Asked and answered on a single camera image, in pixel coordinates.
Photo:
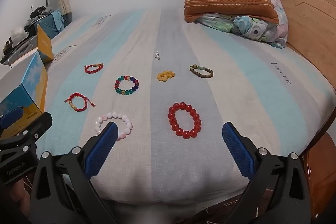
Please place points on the grey storage case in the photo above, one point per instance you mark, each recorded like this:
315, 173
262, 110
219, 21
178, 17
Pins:
18, 50

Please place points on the blue yellow cardboard box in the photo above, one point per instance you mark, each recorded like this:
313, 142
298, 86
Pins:
29, 87

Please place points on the dark wooden bed rail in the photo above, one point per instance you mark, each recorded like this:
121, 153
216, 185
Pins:
320, 174

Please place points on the white pearl beads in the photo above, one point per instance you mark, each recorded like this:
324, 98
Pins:
157, 56

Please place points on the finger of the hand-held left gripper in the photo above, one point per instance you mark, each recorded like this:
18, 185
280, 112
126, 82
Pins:
10, 116
31, 129

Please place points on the floral light pillow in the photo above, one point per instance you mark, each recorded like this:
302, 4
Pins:
252, 27

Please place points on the striped bed sheet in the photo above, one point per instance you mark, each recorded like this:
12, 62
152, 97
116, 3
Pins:
170, 174

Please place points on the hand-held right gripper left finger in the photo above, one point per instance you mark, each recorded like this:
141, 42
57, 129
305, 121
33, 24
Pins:
102, 150

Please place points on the blue suitcase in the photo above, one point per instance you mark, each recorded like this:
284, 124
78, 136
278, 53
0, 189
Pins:
50, 24

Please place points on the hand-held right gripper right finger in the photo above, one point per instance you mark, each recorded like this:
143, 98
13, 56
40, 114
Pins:
237, 150

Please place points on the wooden headboard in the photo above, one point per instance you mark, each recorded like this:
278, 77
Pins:
309, 29

